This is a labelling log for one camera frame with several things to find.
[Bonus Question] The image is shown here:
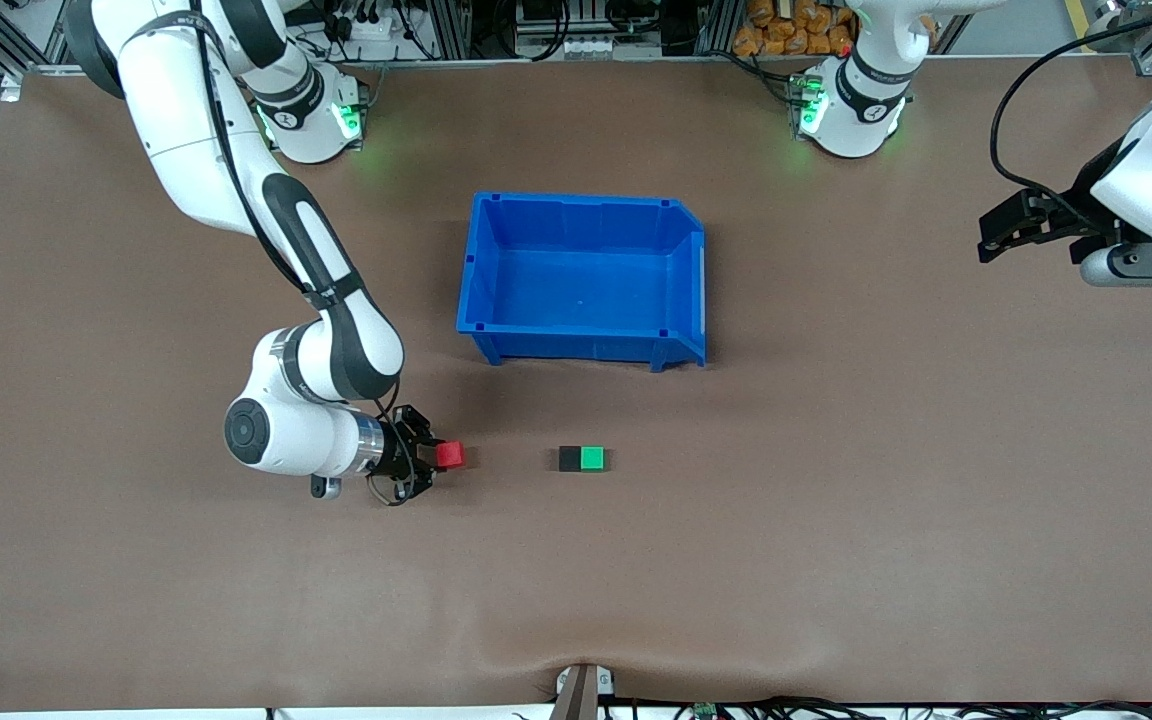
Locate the white power strip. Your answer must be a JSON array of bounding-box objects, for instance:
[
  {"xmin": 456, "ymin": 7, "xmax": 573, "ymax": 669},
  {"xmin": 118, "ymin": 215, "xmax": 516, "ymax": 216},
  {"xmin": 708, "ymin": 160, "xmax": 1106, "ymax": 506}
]
[{"xmin": 321, "ymin": 8, "xmax": 407, "ymax": 46}]

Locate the black electronics rack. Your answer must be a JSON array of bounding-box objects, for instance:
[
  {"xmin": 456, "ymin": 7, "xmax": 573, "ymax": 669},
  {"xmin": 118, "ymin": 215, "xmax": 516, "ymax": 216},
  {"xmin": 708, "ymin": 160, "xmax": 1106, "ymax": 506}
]
[{"xmin": 471, "ymin": 0, "xmax": 702, "ymax": 59}]

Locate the aluminium frame profile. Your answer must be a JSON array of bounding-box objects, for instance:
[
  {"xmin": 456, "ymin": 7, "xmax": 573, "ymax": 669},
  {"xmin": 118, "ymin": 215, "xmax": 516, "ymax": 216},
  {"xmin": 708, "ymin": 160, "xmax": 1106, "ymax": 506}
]
[
  {"xmin": 1084, "ymin": 0, "xmax": 1152, "ymax": 81},
  {"xmin": 0, "ymin": 0, "xmax": 77, "ymax": 76}
]

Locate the orange toy bread pile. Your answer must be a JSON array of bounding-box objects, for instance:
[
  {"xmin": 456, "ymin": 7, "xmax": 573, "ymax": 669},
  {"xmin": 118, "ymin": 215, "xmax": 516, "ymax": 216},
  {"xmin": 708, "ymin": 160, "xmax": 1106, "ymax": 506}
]
[{"xmin": 733, "ymin": 0, "xmax": 857, "ymax": 58}]

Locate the metal table edge clamp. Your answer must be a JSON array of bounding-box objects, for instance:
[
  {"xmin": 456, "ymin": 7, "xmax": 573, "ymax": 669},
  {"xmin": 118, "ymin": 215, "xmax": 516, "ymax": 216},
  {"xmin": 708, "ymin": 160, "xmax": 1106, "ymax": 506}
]
[{"xmin": 554, "ymin": 662, "xmax": 617, "ymax": 720}]

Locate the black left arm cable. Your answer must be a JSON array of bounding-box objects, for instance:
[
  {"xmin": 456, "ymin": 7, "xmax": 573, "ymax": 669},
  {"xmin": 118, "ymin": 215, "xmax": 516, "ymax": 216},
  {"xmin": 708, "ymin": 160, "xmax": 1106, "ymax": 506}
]
[{"xmin": 989, "ymin": 8, "xmax": 1152, "ymax": 201}]

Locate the white connector block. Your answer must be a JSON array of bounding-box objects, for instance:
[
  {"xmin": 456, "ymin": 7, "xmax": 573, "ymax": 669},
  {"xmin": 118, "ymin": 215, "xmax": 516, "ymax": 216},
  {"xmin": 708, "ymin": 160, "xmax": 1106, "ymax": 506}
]
[{"xmin": 558, "ymin": 36, "xmax": 639, "ymax": 58}]

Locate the blue plastic storage bin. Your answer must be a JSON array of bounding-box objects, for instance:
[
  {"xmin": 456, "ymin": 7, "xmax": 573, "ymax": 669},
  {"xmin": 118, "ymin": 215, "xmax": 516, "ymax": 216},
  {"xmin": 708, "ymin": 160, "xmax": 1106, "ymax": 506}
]
[{"xmin": 455, "ymin": 191, "xmax": 709, "ymax": 373}]

